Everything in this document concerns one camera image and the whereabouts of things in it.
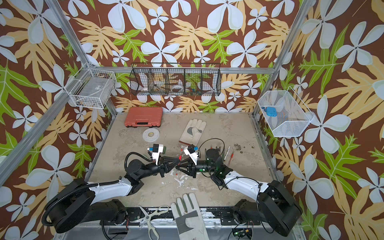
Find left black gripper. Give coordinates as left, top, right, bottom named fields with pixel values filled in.
left=138, top=156, right=179, bottom=182

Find brown capped white marker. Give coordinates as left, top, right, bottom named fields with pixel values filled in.
left=224, top=146, right=231, bottom=162

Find red gel pen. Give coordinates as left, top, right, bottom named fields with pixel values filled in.
left=228, top=152, right=234, bottom=167
left=179, top=149, right=183, bottom=161

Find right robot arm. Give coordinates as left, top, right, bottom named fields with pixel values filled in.
left=176, top=149, right=303, bottom=237

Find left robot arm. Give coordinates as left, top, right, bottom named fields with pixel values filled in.
left=41, top=152, right=180, bottom=233

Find beige work glove far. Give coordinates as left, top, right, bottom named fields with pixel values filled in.
left=179, top=119, right=207, bottom=146

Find beige work glove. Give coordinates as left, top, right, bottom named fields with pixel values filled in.
left=179, top=119, right=207, bottom=146
left=171, top=193, right=209, bottom=240

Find red plastic tool case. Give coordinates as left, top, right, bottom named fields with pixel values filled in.
left=124, top=107, right=163, bottom=128

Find beige work glove near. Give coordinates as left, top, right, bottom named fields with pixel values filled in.
left=171, top=193, right=209, bottom=240

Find white tape roll in basket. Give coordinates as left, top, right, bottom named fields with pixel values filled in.
left=171, top=85, right=184, bottom=93

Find blue object in basket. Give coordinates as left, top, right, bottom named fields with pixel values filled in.
left=265, top=107, right=278, bottom=117

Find white mesh basket right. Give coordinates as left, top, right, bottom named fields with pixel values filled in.
left=258, top=89, right=315, bottom=138

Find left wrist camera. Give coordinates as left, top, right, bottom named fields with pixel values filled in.
left=148, top=144, right=165, bottom=165

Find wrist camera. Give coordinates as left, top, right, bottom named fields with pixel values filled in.
left=148, top=144, right=165, bottom=165
left=183, top=145, right=200, bottom=165

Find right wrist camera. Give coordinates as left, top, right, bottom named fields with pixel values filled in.
left=183, top=145, right=200, bottom=165

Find white handled scissors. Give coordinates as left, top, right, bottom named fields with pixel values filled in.
left=131, top=205, right=170, bottom=240

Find black wire basket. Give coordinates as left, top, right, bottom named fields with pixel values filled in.
left=128, top=63, right=222, bottom=96

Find white wire basket left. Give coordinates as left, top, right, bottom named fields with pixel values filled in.
left=66, top=65, right=117, bottom=109

